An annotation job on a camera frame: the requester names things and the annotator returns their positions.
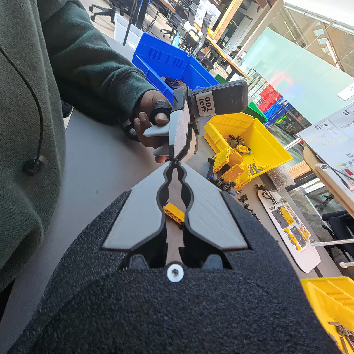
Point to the lego instruction booklet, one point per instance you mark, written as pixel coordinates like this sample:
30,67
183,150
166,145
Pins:
290,226

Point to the person in green sweatshirt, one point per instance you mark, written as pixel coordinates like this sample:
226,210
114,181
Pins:
22,193

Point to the white book stand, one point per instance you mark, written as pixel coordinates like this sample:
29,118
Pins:
329,177

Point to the yellow lego panel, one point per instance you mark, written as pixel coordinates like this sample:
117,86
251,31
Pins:
174,213

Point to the open instruction manual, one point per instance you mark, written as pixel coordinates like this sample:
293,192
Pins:
326,132

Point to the wooden post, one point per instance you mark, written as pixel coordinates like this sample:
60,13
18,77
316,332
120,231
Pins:
298,170

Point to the heap of mixed lego pieces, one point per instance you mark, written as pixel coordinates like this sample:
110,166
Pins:
345,334

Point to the long black lego beam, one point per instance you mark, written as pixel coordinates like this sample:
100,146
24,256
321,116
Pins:
235,137

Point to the pile of small lego pins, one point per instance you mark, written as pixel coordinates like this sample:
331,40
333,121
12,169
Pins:
249,207

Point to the stack of coloured crates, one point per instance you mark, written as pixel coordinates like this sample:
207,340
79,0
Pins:
271,96

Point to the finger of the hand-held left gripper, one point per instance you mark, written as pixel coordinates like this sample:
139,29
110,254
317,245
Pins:
192,146
178,132

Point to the person's left hand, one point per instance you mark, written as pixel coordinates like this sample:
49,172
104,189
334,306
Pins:
143,110

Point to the blue plastic crate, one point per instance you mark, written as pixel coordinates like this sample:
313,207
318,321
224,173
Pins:
155,60

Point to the translucent white tub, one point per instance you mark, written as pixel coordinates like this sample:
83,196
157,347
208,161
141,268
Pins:
127,30

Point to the black office chair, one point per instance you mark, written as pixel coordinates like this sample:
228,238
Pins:
340,226
102,11

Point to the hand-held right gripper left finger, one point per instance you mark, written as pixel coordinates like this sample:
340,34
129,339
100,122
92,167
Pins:
135,218

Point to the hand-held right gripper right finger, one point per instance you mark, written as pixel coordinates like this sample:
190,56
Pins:
214,218

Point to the yellow plastic storage bin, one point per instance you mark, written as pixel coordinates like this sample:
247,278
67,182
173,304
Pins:
265,143
326,298

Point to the silver foil bag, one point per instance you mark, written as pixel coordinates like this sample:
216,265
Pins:
280,177

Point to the large yellow black lego model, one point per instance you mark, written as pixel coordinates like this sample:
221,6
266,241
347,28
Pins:
229,159

